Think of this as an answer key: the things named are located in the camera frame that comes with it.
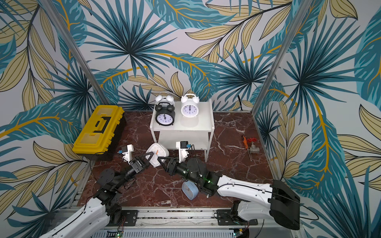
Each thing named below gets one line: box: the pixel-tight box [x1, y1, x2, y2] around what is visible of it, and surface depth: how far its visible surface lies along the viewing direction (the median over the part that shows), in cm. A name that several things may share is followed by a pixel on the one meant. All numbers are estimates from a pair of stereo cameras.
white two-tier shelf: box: [149, 98, 215, 163], surface depth 72 cm
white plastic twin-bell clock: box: [180, 93, 200, 119], surface depth 69 cm
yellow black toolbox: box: [71, 105, 127, 161], surface depth 89 cm
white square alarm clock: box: [145, 142, 170, 168], surface depth 66 cm
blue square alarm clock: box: [181, 180, 199, 201], surface depth 77 cm
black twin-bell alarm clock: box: [154, 101, 176, 127], surface depth 66 cm
